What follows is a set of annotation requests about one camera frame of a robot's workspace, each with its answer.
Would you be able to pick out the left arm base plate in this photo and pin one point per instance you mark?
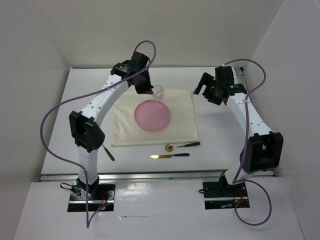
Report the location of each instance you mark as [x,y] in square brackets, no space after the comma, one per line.
[103,199]

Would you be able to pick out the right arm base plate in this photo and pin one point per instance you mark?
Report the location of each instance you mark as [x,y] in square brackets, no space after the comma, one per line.
[216,198]

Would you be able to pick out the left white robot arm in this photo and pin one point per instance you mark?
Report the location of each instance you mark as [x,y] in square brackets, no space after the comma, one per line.
[85,125]

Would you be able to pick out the pink plate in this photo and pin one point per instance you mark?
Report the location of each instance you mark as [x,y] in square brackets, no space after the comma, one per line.
[152,115]

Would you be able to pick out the front aluminium rail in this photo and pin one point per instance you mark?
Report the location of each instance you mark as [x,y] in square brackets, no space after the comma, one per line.
[137,176]

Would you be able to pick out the gold knife green handle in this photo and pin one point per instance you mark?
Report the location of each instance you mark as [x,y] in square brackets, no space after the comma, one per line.
[167,156]

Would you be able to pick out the gold spoon green handle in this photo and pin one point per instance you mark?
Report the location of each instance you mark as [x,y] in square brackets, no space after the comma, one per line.
[170,147]

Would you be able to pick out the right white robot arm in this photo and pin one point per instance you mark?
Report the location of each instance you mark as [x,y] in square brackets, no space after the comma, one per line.
[262,148]

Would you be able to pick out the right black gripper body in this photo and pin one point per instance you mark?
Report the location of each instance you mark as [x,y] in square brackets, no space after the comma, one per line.
[218,85]

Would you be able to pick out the right aluminium rail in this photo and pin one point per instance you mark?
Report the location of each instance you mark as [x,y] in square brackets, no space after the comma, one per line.
[247,82]

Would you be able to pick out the cream cloth placemat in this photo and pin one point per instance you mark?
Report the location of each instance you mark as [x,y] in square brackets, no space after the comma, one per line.
[181,127]

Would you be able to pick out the gold fork green handle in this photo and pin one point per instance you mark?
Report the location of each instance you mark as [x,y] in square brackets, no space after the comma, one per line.
[108,153]

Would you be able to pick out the clear plastic cup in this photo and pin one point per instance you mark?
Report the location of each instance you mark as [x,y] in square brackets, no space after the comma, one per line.
[158,92]

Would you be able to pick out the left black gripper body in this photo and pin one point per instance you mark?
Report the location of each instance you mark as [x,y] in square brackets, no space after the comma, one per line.
[144,78]

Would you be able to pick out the aluminium rail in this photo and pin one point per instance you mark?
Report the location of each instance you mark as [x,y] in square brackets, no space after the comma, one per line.
[137,176]
[247,82]

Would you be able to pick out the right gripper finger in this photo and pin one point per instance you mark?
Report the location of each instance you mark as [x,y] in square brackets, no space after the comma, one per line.
[205,80]
[213,99]

